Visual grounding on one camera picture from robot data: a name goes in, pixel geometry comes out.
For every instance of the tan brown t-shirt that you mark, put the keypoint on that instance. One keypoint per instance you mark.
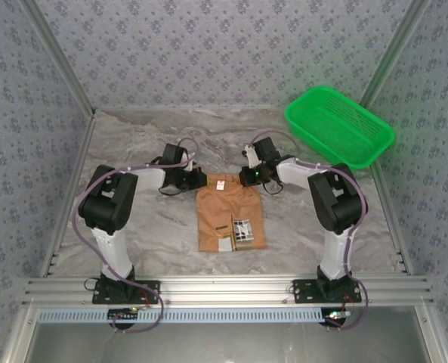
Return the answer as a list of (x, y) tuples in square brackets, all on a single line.
[(216, 215)]

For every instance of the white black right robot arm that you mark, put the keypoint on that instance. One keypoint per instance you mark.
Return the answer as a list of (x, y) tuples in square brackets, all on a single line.
[(335, 253)]

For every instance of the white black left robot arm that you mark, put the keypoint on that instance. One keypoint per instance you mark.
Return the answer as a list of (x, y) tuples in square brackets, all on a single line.
[(114, 249)]

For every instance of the green plastic basket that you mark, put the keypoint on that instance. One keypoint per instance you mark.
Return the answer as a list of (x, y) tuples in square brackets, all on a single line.
[(340, 125)]

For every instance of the aluminium mounting beam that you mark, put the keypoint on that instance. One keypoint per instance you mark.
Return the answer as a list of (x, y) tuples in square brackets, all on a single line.
[(223, 289)]

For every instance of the small black controller board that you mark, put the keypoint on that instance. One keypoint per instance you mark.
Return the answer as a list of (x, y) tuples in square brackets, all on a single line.
[(122, 315), (335, 317)]

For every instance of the aluminium table side rail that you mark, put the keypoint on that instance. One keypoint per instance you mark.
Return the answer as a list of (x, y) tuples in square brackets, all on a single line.
[(380, 181), (81, 151)]

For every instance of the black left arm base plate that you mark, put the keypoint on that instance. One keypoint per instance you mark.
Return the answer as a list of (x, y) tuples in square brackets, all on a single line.
[(152, 291)]

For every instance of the aluminium frame post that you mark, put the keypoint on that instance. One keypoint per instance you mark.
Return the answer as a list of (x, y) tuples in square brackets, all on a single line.
[(390, 56), (62, 56)]

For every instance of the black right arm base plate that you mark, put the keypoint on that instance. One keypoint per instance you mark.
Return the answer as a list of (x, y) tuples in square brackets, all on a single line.
[(303, 293)]

